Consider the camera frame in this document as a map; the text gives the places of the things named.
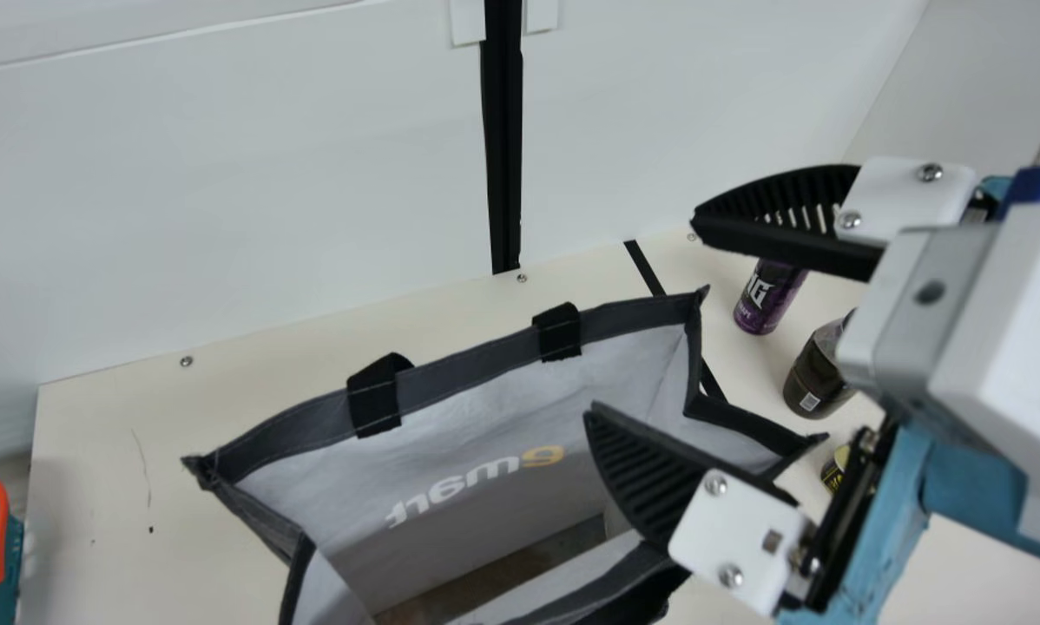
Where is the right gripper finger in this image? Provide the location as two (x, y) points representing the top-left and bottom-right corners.
(690, 158), (979, 284)

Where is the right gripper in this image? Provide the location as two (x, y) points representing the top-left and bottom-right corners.
(583, 404), (1040, 625)

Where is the purple can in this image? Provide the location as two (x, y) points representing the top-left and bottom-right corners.
(734, 259), (809, 335)

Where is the dark grey bag with straps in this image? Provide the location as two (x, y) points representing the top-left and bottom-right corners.
(181, 286), (829, 625)

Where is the rectangular tin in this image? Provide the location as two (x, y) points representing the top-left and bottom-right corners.
(819, 443), (854, 494)

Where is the dark coffee bottle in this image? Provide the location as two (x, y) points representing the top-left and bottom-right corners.
(782, 308), (859, 420)

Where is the black strip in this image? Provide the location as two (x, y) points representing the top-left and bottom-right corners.
(624, 240), (729, 400)

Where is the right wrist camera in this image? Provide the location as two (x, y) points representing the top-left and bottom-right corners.
(835, 201), (1040, 556)

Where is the black post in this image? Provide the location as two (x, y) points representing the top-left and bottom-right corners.
(481, 0), (523, 275)

